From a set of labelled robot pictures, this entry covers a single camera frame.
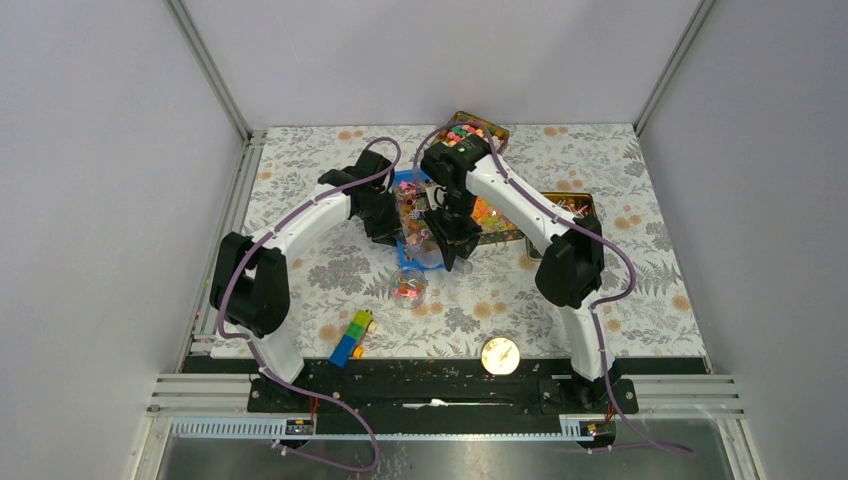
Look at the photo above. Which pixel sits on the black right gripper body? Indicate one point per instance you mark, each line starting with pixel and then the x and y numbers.
pixel 452 221

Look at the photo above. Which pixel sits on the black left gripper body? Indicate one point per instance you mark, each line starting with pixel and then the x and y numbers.
pixel 382 220

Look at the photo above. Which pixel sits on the blue plastic bin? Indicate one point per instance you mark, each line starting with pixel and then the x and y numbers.
pixel 413 200

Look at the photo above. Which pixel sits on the clear glass jar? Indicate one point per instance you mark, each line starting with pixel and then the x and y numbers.
pixel 407 288

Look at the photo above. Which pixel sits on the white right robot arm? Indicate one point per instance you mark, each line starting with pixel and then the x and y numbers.
pixel 572 248

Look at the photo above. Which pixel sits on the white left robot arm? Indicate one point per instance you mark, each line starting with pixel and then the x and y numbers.
pixel 250 287

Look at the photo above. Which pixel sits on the gold tin with gummy candies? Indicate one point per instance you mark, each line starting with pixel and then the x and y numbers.
pixel 495 226

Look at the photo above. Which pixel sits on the dark tin with pastel candies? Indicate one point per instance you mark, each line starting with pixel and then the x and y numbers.
pixel 466 124

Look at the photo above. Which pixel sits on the floral patterned table mat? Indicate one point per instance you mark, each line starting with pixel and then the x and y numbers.
pixel 647 311

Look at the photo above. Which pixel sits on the gold round jar lid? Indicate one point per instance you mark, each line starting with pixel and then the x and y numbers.
pixel 500 356

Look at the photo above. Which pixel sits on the colourful toy brick stack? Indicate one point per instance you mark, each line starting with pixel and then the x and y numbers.
pixel 349 345

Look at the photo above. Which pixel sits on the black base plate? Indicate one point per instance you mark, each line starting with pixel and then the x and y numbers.
pixel 547 385

